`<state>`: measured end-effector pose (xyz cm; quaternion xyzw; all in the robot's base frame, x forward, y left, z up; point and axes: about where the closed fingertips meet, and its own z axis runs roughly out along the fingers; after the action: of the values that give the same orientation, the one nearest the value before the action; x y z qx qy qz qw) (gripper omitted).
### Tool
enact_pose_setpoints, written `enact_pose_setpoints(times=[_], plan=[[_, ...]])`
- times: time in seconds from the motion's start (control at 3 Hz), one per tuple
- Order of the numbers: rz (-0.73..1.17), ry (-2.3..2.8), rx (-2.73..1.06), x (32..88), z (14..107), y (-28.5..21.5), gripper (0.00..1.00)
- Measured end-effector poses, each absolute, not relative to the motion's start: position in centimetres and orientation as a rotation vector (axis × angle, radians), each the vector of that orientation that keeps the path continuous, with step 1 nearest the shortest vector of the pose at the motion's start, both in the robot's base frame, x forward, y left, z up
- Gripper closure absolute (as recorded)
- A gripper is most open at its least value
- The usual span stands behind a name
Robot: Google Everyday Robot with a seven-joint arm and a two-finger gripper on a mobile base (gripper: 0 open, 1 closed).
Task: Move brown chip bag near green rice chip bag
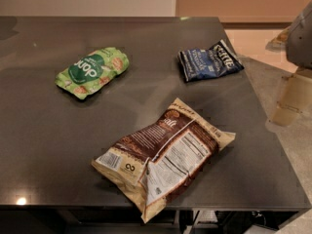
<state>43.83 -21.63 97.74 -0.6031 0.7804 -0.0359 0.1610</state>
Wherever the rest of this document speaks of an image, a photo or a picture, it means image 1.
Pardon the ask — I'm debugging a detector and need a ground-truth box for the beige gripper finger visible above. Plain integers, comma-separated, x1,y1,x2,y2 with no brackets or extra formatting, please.
271,67,312,126

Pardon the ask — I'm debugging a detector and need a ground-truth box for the brown chip bag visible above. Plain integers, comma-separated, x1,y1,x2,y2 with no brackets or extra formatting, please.
92,98,236,222

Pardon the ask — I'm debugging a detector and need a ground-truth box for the blue Kettle chip bag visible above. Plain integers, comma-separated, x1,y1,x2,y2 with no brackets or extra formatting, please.
177,40,244,82

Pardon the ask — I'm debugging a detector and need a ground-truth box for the green rice chip bag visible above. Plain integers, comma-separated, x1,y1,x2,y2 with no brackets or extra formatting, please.
56,47,130,99

